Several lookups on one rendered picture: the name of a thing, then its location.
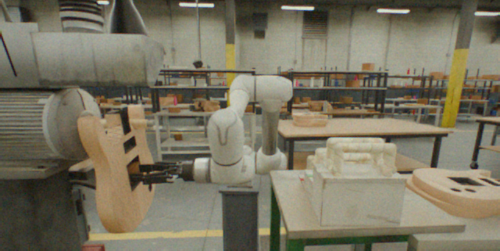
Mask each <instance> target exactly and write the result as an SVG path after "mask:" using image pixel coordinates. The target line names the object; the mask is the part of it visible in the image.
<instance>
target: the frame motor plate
mask: <svg viewBox="0 0 500 251"><path fill-rule="evenodd" d="M89 158H90V157H88V158H87V159H89ZM87 159H85V160H87ZM85 160H71V161H69V162H67V163H64V164H62V165H60V166H58V167H44V166H43V165H42V166H38V167H0V180H9V179H46V178H49V177H51V176H53V175H55V174H57V173H59V172H61V171H63V170H66V169H68V168H70V167H72V166H74V165H76V164H78V163H81V162H83V161H85Z"/></svg>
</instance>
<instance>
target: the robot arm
mask: <svg viewBox="0 0 500 251"><path fill-rule="evenodd" d="M292 96H293V90H292V83H291V81H289V80H288V79H286V78H284V77H276V76H259V77H248V76H245V75H240V76H238V77H236V78H235V79H234V81H233V83H232V85H231V86H230V106H229V107H227V108H226V109H219V110H217V111H216V112H215V113H214V114H213V115H212V116H211V117H210V120H209V125H208V137H209V147H210V151H211V153H212V158H197V159H195V160H185V161H184V162H183V164H182V161H177V162H155V163H153V164H139V168H140V173H133V174H130V179H131V182H141V181H143V185H153V184H162V183H170V184H172V183H173V180H174V179H178V178H182V179H183V181H195V182H196V183H217V184H221V185H227V188H252V183H253V181H254V180H255V178H254V175H255V174H269V173H270V170H286V169H285V168H287V166H286V157H285V156H284V154H282V152H280V150H279V149H278V148H277V128H278V120H279V109H280V108H281V107H282V105H283V103H285V102H288V101H289V100H291V98H292ZM248 102H259V105H260V107H261V108H262V146H261V147H260V148H259V151H258V152H253V151H252V149H251V148H250V147H249V146H247V145H243V143H244V139H245V135H244V128H243V122H242V120H241V118H242V117H243V114H244V111H245V108H246V106H247V104H248ZM155 171H161V172H156V173H154V172H155ZM148 172H153V173H151V174H144V173H148ZM166 172H167V175H166Z"/></svg>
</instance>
